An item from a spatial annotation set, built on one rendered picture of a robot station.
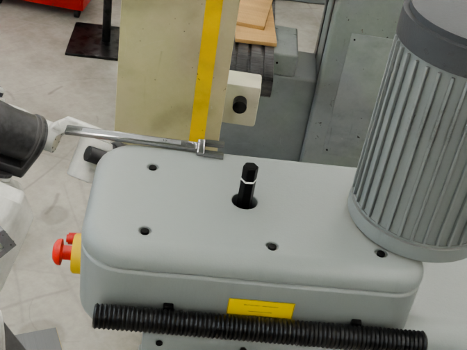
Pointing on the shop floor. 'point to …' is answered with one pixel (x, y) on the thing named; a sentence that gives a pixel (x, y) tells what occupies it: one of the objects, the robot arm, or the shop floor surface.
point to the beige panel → (174, 67)
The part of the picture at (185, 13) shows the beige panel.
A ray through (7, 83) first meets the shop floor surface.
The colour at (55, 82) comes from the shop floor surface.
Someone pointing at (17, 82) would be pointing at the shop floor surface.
